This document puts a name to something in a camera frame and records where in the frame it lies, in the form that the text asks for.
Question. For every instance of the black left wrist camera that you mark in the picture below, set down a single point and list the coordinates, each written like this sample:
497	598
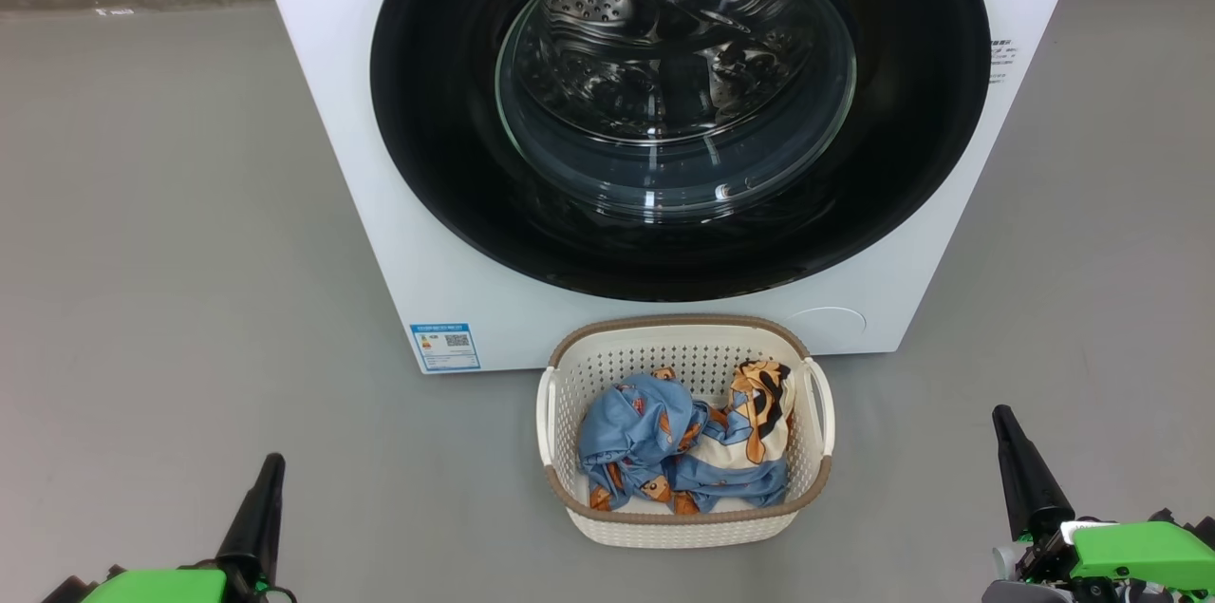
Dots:
66	592

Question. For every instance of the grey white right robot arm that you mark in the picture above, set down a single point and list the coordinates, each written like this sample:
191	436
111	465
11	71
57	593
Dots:
1011	593

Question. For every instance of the cream perforated laundry basket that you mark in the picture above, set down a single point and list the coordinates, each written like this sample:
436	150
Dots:
683	527

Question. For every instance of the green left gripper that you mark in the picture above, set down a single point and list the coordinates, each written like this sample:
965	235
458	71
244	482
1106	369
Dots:
157	587

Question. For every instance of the white front-load washing machine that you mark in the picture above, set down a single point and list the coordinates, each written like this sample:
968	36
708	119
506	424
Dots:
323	109

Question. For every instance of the round white filter cover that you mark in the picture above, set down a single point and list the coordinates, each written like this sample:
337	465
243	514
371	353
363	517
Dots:
826	326

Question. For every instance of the blue bear-print garment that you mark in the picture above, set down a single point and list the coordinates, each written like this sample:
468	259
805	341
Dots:
631	427

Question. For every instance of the black round glass washer door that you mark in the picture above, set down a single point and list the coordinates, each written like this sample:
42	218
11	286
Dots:
437	128

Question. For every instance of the blue energy label sticker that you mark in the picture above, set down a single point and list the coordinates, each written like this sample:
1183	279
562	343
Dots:
444	347

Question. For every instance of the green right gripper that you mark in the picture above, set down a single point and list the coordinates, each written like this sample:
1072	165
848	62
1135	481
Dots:
1139	551

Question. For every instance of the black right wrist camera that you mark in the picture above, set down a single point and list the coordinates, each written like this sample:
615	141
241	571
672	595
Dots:
1198	523

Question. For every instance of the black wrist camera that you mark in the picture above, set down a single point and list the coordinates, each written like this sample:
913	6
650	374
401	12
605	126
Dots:
1198	523
66	592

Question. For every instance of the cream orange black print garment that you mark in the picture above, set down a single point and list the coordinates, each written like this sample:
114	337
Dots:
759	394

